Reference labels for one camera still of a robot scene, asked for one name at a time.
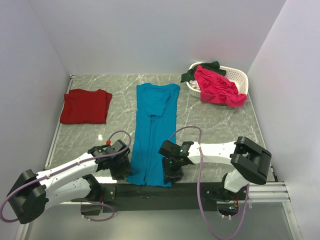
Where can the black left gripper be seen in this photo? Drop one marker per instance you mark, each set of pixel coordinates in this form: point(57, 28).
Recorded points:
point(126, 168)

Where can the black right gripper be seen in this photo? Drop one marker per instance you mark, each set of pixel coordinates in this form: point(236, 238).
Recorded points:
point(174, 176)

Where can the blue t shirt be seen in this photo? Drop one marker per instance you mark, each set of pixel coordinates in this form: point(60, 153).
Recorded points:
point(156, 119)

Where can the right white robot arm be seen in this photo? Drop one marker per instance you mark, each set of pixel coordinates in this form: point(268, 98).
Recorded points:
point(251, 163)

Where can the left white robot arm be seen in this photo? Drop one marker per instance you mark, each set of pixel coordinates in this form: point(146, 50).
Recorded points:
point(34, 193)

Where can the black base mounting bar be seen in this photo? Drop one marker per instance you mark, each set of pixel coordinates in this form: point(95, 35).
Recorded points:
point(182, 196)

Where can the folded red t shirt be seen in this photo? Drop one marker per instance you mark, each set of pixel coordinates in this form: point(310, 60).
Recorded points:
point(85, 107)

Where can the white garment in basket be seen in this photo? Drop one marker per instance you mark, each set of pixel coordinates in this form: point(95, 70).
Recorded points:
point(194, 84)

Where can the pink t shirt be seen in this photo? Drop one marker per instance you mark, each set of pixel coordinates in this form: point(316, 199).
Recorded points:
point(217, 89)

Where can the dark green t shirt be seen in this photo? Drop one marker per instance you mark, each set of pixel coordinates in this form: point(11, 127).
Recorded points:
point(213, 66)

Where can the white perforated laundry basket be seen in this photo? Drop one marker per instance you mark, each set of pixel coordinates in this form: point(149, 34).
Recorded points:
point(233, 75)

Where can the aluminium frame rail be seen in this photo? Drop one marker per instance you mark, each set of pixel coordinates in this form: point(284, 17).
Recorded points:
point(270, 192)

